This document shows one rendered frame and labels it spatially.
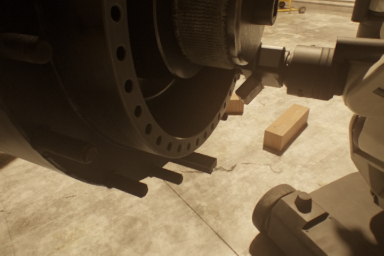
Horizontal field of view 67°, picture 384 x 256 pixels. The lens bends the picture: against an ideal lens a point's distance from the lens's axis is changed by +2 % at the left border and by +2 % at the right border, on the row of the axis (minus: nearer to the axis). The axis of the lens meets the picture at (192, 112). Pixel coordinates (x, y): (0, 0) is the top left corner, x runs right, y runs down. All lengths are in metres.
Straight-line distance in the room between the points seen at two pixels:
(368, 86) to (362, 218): 0.69
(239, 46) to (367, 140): 0.46
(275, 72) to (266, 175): 0.97
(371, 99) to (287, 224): 0.59
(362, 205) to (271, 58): 0.76
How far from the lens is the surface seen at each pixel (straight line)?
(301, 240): 0.97
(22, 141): 0.28
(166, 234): 1.16
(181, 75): 0.39
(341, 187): 1.19
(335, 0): 6.19
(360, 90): 0.48
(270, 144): 1.59
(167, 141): 0.33
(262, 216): 1.05
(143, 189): 0.34
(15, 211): 1.43
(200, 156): 0.51
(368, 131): 0.71
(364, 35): 0.92
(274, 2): 0.36
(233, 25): 0.31
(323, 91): 0.50
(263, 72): 0.50
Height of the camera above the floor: 0.90
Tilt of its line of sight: 28 degrees down
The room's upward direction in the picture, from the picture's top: 1 degrees counter-clockwise
